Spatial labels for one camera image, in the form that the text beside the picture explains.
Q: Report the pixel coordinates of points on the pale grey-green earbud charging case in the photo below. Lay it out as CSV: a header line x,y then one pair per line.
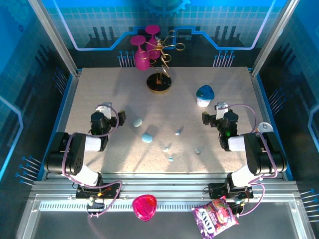
x,y
137,122

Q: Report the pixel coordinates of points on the blue earbud charging case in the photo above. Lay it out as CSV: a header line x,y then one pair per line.
x,y
146,137

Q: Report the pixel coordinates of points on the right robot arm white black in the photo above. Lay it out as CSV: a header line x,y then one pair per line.
x,y
259,154

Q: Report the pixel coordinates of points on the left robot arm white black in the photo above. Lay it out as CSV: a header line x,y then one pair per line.
x,y
74,149

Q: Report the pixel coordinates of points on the white cup with blue lid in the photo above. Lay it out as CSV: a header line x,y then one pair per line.
x,y
205,95

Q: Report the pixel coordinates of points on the orange drink can silver top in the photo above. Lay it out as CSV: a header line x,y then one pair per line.
x,y
265,127

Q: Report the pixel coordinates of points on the large pink wine glass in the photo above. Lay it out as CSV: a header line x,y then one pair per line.
x,y
141,61

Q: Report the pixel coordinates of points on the small pink wine glass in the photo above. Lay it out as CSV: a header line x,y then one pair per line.
x,y
154,51

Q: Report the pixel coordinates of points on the pink translucent bowl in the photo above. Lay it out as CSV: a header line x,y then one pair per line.
x,y
144,207

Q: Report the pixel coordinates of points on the purple Fox's candy bag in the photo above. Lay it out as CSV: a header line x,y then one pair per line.
x,y
214,216

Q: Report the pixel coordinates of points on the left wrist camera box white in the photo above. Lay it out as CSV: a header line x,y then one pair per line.
x,y
106,108

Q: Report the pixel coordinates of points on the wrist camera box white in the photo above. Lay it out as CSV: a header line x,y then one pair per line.
x,y
221,108
106,108

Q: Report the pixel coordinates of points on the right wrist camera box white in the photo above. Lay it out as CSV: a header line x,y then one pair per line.
x,y
221,108

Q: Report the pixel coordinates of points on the aluminium side rail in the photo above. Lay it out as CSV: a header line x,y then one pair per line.
x,y
71,112
259,99

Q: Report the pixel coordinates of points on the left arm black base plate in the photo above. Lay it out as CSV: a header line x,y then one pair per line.
x,y
112,190

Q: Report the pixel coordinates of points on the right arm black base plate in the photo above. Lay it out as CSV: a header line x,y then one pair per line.
x,y
215,190

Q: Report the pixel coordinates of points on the aluminium front rail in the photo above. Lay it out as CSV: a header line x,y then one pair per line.
x,y
162,184

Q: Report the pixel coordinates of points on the aluminium frame post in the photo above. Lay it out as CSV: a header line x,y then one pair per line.
x,y
271,42
57,42

